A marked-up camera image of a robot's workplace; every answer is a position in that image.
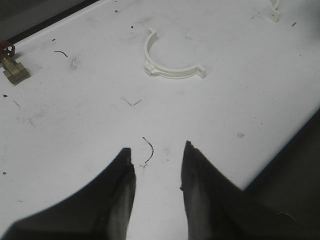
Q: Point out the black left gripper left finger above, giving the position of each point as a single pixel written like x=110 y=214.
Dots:
x=101 y=210

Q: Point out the white half pipe clamp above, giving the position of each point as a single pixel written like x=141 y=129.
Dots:
x=274 y=14
x=154 y=69

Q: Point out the brass valve red handwheel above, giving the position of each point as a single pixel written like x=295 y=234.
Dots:
x=14 y=71

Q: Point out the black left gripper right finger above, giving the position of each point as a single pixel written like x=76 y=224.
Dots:
x=216 y=209

